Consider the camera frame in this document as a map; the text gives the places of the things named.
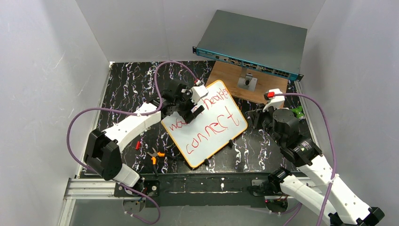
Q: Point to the wooden board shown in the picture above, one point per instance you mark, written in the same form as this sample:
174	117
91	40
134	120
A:
230	74

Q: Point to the orange handled pliers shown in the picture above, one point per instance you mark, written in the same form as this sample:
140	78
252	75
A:
155	155

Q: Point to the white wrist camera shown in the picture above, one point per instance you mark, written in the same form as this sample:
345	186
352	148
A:
272	100
198	91

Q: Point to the grey network switch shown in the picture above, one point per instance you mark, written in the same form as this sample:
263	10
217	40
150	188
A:
261	45

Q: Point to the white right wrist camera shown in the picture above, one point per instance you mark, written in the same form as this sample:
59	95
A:
272	100

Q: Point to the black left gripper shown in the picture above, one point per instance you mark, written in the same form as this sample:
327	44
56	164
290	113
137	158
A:
193	110

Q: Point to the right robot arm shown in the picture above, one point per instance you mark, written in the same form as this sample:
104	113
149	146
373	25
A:
337	204

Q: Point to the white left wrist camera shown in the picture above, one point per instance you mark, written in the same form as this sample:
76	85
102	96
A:
198	91

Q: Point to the aluminium frame rail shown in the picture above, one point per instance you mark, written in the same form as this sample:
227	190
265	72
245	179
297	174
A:
105	203

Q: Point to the white and green pipe fitting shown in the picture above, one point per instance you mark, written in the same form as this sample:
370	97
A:
298	112

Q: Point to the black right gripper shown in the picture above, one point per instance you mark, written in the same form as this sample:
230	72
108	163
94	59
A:
258	117

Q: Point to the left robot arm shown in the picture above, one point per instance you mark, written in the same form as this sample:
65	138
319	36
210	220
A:
103	149

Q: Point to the metal bracket on board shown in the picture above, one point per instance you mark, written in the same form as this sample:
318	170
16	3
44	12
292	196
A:
247	80

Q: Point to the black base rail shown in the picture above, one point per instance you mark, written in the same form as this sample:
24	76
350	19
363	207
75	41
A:
231	189

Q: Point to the orange framed whiteboard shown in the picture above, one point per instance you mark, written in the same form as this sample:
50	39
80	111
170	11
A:
220	122

